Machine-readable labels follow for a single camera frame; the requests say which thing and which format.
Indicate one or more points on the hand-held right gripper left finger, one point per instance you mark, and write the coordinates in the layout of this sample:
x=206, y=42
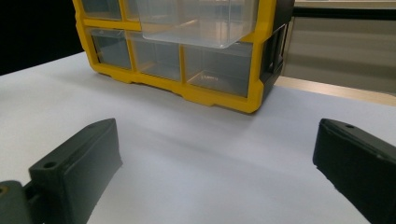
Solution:
x=74, y=174

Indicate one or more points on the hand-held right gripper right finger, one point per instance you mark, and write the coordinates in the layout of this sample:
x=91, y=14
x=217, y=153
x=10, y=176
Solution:
x=358, y=161

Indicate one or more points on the yellow drawer organizer cabinet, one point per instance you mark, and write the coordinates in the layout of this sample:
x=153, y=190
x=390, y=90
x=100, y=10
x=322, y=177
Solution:
x=199, y=93

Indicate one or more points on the clear plastic drawer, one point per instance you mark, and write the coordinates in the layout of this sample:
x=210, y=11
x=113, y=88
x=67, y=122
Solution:
x=218, y=67
x=112, y=46
x=199, y=21
x=101, y=7
x=157, y=57

